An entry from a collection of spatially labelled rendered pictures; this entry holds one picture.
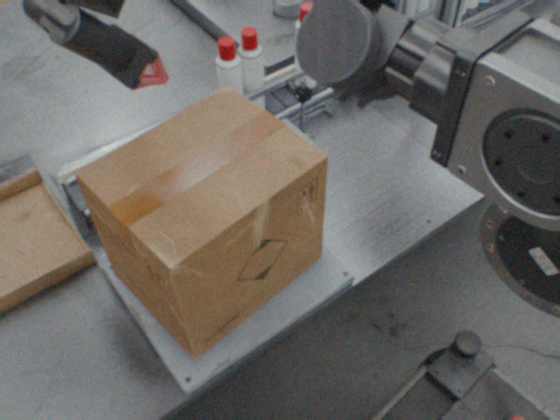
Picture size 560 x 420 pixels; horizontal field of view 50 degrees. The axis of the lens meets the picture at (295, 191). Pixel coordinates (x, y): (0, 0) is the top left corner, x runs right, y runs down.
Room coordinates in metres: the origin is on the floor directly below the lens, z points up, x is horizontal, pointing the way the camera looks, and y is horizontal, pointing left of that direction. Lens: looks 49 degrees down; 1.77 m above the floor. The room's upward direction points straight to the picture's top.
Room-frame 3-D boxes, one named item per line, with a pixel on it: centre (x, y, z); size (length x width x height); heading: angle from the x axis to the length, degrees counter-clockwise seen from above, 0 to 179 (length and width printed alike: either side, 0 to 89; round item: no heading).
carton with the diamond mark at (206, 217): (0.63, 0.14, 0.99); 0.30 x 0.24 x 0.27; 135
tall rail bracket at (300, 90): (1.01, 0.00, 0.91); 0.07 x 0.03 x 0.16; 38
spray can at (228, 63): (1.00, 0.14, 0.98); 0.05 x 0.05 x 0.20
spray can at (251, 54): (1.03, 0.09, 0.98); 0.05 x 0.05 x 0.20
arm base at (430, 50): (0.42, -0.13, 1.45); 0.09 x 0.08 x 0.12; 134
